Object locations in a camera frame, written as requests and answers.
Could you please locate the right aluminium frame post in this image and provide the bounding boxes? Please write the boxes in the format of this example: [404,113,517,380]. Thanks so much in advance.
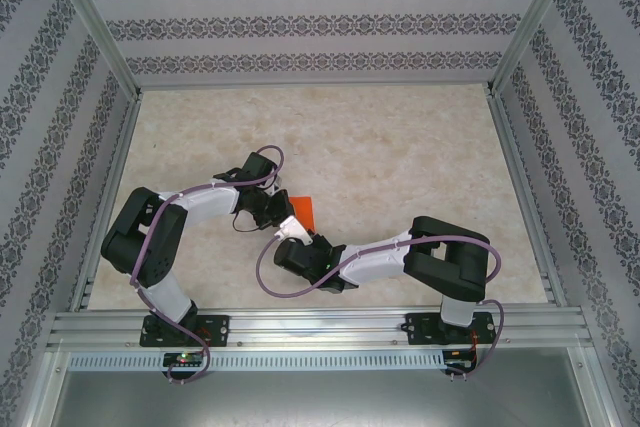
[487,0,586,98]

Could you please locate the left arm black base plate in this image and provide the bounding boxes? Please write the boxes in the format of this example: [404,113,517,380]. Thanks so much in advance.
[139,315,231,348]

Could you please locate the aluminium frame post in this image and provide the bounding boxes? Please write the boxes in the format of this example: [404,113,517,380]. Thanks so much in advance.
[487,0,586,98]
[42,0,144,103]

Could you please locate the right controller board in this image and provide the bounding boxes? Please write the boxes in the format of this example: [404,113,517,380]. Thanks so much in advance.
[444,349,476,373]

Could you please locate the left aluminium frame post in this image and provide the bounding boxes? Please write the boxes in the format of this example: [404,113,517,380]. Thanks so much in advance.
[42,0,144,103]

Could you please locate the left aluminium side rail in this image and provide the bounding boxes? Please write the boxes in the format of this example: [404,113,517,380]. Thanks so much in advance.
[68,91,146,312]

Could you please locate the right aluminium side rail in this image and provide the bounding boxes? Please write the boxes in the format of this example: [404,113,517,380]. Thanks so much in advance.
[487,89,569,308]

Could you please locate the aluminium side rail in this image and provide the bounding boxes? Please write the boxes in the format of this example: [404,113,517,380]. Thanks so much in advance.
[68,91,146,312]
[487,89,569,308]

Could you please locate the aluminium mounting rail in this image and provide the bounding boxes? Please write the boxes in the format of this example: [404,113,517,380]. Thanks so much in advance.
[47,309,594,348]

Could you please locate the controller board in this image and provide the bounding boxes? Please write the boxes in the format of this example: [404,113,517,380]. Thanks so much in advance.
[163,351,205,369]
[444,349,476,373]

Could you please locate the slotted grey cable duct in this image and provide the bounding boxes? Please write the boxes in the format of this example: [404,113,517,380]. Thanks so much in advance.
[67,349,446,373]

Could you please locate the grey metal shelf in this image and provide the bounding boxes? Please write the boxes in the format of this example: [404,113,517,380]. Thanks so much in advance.
[49,371,616,427]

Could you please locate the orange paper sheet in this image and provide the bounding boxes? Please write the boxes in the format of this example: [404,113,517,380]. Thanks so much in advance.
[290,195,316,231]

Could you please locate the left controller board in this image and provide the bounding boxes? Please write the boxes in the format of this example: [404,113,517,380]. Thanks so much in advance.
[163,351,205,369]

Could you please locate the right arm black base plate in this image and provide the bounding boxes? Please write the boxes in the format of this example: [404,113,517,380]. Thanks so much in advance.
[405,311,499,347]

